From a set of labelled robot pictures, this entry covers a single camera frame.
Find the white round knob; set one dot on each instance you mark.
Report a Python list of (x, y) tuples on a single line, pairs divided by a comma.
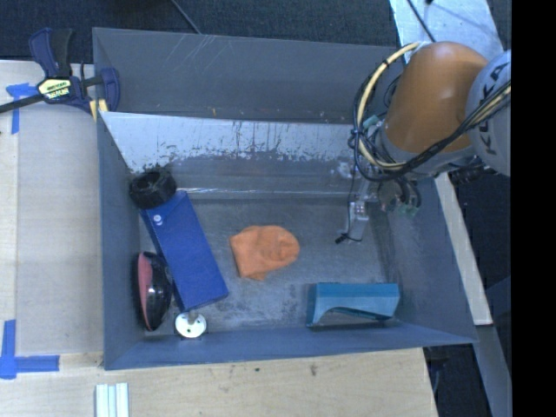
[(190, 325)]

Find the teal sponge block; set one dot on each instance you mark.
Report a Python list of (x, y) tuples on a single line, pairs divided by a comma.
[(352, 297)]

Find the blue flat box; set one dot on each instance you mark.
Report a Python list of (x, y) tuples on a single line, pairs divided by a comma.
[(184, 250)]

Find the red and black oval brush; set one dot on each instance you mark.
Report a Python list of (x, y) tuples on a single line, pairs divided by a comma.
[(150, 293)]

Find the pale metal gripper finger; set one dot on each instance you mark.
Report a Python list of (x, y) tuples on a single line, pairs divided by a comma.
[(360, 220), (348, 220)]

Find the black rubber tyre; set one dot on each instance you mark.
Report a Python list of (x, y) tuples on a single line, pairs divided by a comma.
[(152, 188)]

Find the grey metal bin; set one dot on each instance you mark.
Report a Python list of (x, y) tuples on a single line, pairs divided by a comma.
[(269, 319)]

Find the orange cloth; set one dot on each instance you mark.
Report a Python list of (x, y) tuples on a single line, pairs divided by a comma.
[(265, 252)]

